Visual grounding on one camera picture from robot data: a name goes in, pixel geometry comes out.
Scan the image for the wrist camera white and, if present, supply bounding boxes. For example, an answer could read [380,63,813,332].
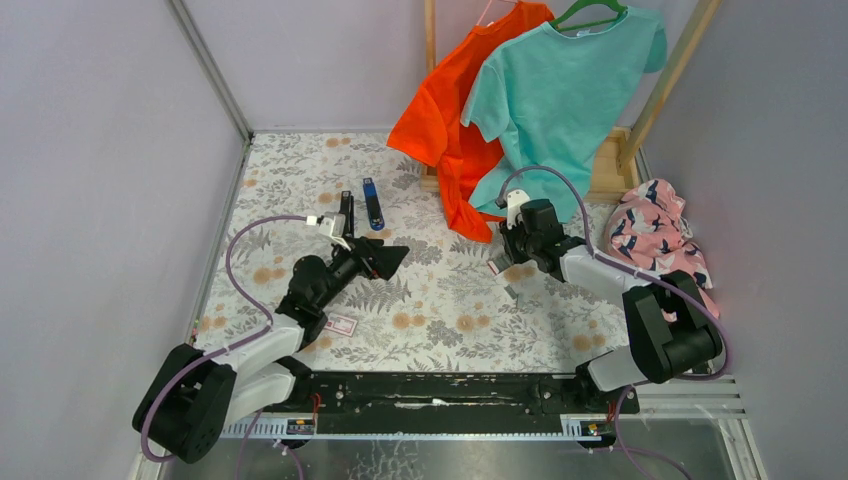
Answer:
[305,213,351,251]
[496,189,530,229]

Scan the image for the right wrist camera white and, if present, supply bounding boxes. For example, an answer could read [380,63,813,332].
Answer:
[496,189,530,229]

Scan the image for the floral table mat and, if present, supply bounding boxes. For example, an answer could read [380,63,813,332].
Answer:
[196,133,627,372]

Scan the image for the pink clothes hanger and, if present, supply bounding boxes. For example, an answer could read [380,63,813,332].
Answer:
[475,0,518,27]

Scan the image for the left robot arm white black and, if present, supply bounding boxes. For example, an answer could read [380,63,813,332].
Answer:
[131,237,410,463]

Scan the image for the green clothes hanger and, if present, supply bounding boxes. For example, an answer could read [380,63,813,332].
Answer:
[550,0,628,32]

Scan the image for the orange t-shirt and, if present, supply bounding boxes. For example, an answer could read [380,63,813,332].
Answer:
[387,1,553,243]

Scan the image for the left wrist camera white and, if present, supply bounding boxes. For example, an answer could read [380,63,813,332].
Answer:
[305,213,351,251]

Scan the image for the pink patterned cloth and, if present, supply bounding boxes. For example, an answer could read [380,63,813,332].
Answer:
[603,179,720,317]

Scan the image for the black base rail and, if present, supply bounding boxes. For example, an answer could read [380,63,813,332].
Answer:
[268,371,640,437]

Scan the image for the teal t-shirt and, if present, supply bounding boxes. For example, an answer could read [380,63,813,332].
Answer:
[461,6,667,222]

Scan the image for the wooden clothes rack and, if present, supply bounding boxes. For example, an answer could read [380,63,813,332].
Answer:
[419,0,723,203]

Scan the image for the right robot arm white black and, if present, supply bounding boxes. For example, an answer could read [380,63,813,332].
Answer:
[490,190,724,412]

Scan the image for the small black stapler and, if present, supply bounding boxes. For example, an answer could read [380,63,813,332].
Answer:
[339,190,355,239]

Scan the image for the blue stapler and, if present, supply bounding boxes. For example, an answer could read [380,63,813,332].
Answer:
[363,177,385,231]

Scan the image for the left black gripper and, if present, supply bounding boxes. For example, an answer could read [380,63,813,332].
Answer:
[316,235,409,312]

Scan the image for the red staple box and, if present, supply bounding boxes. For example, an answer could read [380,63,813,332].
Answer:
[324,313,358,337]

